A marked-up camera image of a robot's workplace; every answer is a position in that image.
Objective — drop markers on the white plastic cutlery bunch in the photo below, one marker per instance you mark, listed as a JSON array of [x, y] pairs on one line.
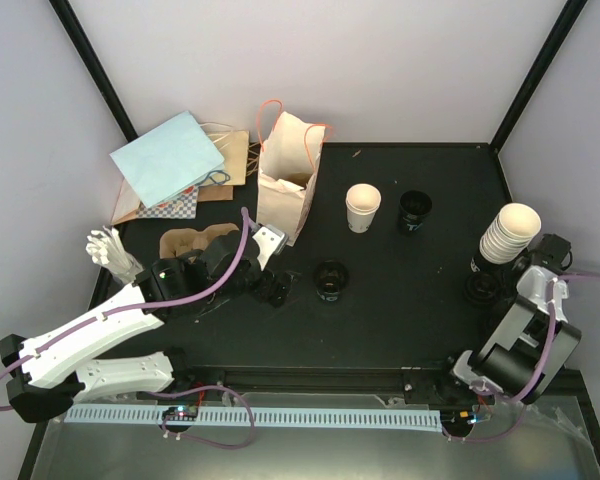
[[106, 249]]

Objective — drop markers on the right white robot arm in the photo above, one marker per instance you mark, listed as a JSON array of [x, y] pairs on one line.
[[528, 338]]

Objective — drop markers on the black paper coffee cup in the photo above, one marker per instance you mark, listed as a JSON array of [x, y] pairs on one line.
[[331, 277]]

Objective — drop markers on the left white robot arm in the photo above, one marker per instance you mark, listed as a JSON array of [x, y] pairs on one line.
[[52, 372]]

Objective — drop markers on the checkered paper bag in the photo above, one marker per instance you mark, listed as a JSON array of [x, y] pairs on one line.
[[184, 206]]

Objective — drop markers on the cream bear paper bag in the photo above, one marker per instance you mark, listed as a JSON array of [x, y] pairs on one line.
[[288, 167]]

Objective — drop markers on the light blue paper bag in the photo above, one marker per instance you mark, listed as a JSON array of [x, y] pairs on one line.
[[168, 159]]

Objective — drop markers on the brown kraft paper bag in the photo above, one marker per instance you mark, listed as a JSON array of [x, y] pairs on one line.
[[217, 186]]

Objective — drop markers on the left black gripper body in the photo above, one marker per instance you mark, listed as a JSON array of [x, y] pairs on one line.
[[262, 291]]

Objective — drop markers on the black cup lid stack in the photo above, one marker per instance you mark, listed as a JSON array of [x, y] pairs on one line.
[[482, 289]]

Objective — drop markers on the stack of white cups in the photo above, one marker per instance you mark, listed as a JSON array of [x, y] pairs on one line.
[[511, 231]]

